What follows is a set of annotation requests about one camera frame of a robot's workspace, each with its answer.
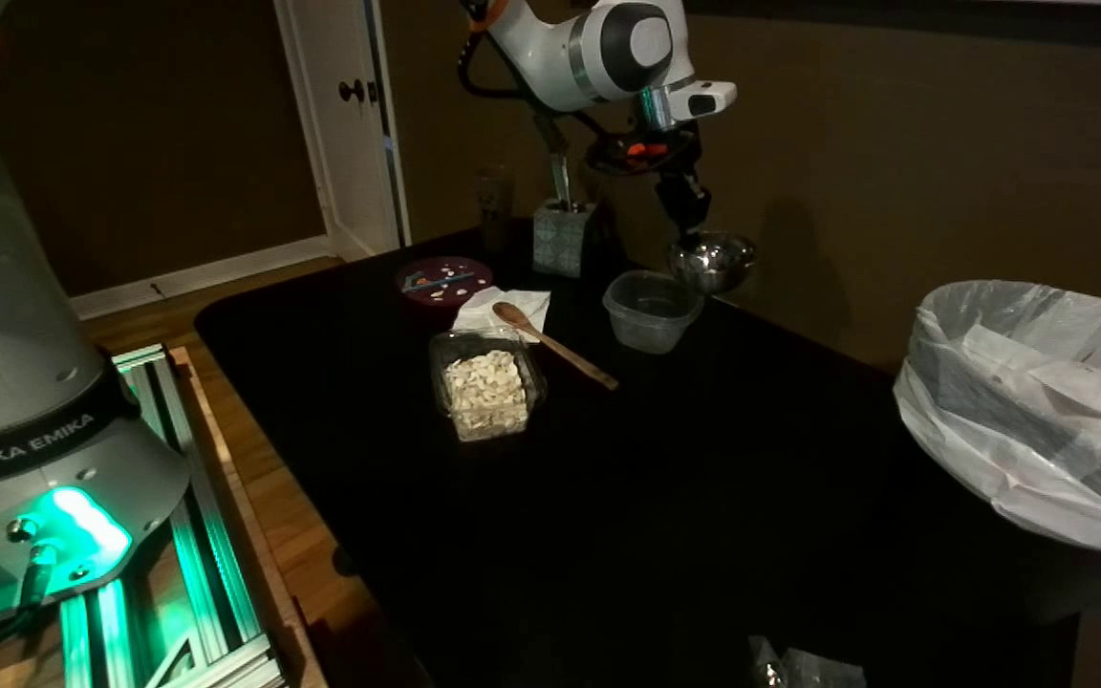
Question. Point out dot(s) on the thin stand pole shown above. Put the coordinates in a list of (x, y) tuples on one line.
[(560, 157)]

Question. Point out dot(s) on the grey stand base block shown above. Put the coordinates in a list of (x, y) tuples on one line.
[(568, 238)]

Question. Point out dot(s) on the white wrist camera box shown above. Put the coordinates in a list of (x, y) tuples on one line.
[(691, 99)]

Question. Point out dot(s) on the pumpkin seeds pile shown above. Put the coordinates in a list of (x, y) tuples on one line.
[(486, 389)]

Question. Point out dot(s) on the maroon round plate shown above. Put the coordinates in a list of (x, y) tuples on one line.
[(443, 278)]

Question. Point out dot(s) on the bin with white liner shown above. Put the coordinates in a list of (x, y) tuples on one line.
[(1034, 383)]

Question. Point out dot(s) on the clear rounded plastic container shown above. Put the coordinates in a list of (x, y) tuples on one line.
[(649, 327)]

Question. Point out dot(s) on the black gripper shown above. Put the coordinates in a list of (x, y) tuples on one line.
[(649, 155)]

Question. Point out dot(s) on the white paper napkin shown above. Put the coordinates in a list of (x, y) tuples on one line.
[(480, 314)]

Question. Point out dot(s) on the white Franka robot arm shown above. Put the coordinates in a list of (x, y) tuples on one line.
[(18, 318)]

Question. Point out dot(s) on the aluminium profile frame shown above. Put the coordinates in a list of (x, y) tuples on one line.
[(183, 598)]

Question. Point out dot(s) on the shiny metal bowl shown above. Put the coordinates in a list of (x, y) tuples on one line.
[(718, 261)]

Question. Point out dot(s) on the wooden board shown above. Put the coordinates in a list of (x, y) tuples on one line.
[(250, 536)]

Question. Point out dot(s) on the black trash bin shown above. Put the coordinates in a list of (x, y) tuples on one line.
[(984, 575)]

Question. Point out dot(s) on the wooden spoon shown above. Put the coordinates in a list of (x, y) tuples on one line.
[(562, 355)]

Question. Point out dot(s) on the white door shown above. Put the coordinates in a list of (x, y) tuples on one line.
[(345, 141)]

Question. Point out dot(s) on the clear rectangular seed container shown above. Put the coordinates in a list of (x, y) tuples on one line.
[(486, 433)]

